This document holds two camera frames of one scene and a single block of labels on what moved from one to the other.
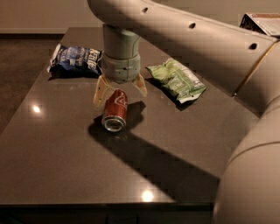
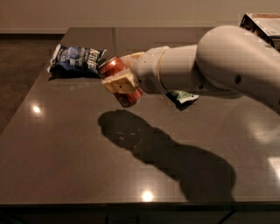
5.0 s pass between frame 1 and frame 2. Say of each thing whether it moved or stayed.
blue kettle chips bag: stayed
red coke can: moved
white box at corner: stayed
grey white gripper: moved
